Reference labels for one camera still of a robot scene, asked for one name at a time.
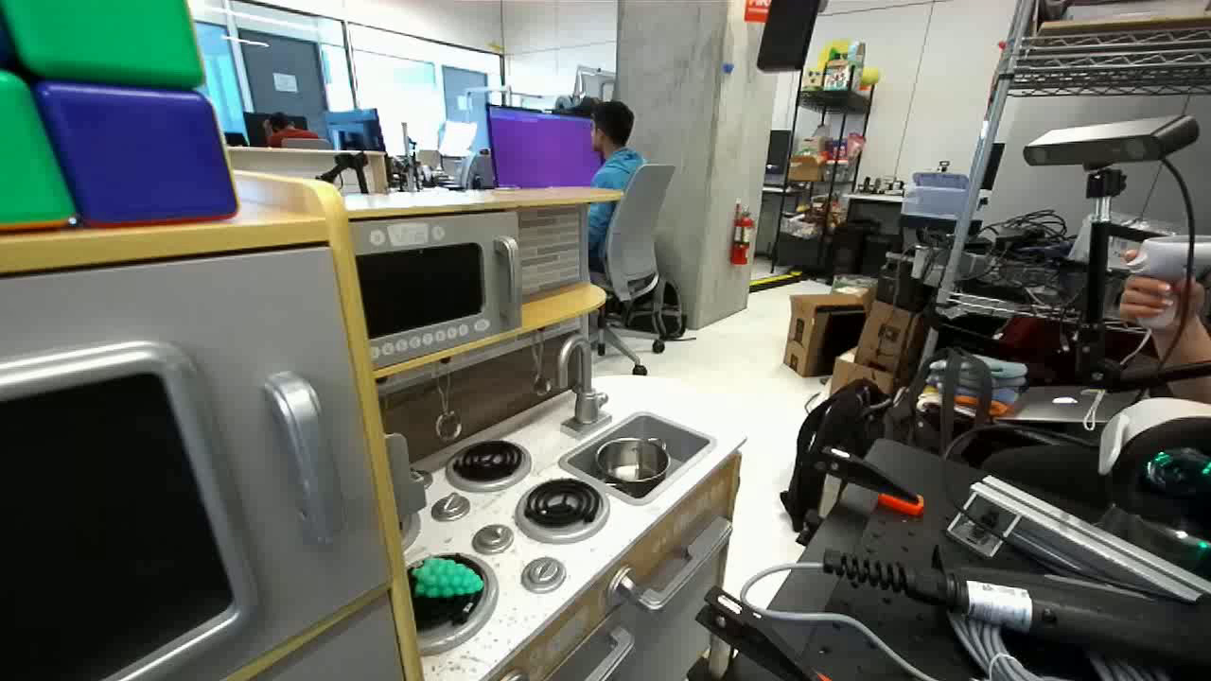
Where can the operator hand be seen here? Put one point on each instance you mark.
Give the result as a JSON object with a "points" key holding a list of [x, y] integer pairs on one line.
{"points": [[1150, 302]]}

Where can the white handheld controller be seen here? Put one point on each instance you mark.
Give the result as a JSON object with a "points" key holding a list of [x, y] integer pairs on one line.
{"points": [[1174, 258]]}

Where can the green toy grapes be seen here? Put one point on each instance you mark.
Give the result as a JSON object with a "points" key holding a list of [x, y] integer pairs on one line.
{"points": [[447, 579]]}

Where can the operator forearm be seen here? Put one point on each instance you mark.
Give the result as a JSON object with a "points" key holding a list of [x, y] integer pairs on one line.
{"points": [[1191, 364]]}

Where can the grey toy sink basin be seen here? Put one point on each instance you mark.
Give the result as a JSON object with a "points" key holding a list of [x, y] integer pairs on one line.
{"points": [[680, 441]]}

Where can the silver metal pot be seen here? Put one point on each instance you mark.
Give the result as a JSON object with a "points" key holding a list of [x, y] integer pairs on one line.
{"points": [[628, 460]]}

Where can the black toy stove burner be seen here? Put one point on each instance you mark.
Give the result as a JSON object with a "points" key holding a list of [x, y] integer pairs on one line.
{"points": [[441, 622], [561, 509], [491, 464]]}

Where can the silver stove knob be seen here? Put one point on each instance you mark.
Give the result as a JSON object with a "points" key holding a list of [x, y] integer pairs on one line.
{"points": [[541, 572], [492, 537], [452, 509]]}

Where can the grey flat device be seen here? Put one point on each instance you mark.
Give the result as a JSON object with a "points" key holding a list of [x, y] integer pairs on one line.
{"points": [[1071, 406]]}

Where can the blue plastic bin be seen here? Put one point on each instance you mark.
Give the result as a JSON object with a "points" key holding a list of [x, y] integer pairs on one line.
{"points": [[935, 198]]}

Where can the silver aluminium extrusion bar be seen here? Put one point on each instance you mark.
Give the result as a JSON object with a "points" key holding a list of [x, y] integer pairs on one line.
{"points": [[1085, 536]]}

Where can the grey metal storage rack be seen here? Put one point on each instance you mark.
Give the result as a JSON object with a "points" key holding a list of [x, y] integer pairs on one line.
{"points": [[1085, 60]]}

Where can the brown cardboard box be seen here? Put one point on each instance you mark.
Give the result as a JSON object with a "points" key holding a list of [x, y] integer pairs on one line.
{"points": [[896, 335], [824, 335]]}

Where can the red fire extinguisher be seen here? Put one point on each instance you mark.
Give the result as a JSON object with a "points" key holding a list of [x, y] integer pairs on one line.
{"points": [[742, 241]]}

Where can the grey concrete pillar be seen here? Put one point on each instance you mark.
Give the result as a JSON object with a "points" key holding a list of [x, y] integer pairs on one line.
{"points": [[686, 137]]}

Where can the grey office chair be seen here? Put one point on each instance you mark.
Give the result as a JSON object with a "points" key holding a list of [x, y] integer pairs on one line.
{"points": [[636, 241]]}

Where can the seated person blue shirt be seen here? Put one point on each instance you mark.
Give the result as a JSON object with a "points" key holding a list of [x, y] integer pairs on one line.
{"points": [[614, 173]]}

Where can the silver toy faucet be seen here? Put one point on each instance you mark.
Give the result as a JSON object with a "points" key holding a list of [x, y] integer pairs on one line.
{"points": [[584, 397]]}

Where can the round silver oven knob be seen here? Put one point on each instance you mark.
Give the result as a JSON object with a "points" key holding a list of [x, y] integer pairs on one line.
{"points": [[623, 582]]}

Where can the small hanging metal hook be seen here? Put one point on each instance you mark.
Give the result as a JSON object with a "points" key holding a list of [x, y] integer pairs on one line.
{"points": [[541, 373], [447, 422]]}

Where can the wooden toy kitchen unit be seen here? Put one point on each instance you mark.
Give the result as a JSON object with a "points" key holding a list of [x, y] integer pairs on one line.
{"points": [[593, 555]]}

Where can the purple monitor panel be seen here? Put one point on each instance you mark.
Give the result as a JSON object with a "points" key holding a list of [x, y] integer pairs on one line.
{"points": [[541, 149]]}

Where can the grey toy microwave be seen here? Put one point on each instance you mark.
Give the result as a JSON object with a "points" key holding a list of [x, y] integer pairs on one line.
{"points": [[430, 289]]}

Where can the blue computer screen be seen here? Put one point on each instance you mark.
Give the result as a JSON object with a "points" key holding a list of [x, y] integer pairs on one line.
{"points": [[358, 128]]}

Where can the purple toy block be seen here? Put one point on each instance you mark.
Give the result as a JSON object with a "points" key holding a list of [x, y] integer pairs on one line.
{"points": [[134, 154]]}

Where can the green toy block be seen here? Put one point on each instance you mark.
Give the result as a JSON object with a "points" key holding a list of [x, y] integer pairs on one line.
{"points": [[26, 157], [100, 40]]}

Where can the black camera stand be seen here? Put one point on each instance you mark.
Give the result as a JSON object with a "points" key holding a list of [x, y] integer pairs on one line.
{"points": [[1104, 249]]}

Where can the grey stereo camera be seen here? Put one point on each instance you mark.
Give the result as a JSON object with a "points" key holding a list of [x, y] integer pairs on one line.
{"points": [[1109, 141]]}

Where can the black wall speaker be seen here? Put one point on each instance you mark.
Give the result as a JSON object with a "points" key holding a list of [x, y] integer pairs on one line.
{"points": [[790, 30]]}

